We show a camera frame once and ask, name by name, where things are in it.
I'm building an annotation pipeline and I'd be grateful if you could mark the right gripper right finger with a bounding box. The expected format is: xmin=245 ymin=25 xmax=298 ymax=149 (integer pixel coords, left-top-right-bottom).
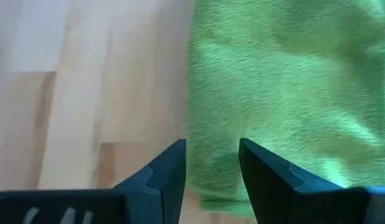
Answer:
xmin=238 ymin=138 xmax=345 ymax=224

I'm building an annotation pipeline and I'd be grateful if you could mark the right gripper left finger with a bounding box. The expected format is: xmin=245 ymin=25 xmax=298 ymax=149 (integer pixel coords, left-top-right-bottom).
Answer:
xmin=113 ymin=138 xmax=187 ymax=224

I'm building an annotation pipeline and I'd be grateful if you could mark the dark green microfiber towel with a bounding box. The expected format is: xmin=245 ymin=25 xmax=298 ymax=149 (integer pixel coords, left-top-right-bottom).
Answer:
xmin=183 ymin=0 xmax=385 ymax=219

